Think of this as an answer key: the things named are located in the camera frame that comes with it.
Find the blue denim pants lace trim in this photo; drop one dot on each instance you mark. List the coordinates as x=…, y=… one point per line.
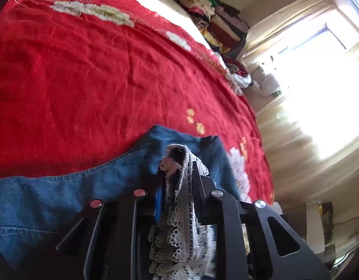
x=51, y=204

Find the pile of folded clothes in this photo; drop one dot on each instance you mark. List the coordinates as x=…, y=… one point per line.
x=217, y=20

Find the white crumpled cloth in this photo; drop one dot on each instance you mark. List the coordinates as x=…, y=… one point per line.
x=240, y=78

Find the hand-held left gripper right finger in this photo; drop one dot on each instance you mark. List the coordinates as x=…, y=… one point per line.
x=203, y=198

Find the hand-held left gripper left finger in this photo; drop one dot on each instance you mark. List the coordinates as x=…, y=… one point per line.
x=158, y=207

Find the beige box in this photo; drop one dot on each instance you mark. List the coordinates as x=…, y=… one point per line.
x=315, y=224

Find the red floral blanket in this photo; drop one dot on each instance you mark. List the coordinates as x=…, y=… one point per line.
x=95, y=87

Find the bright window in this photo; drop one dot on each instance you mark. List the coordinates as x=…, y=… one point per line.
x=325, y=87

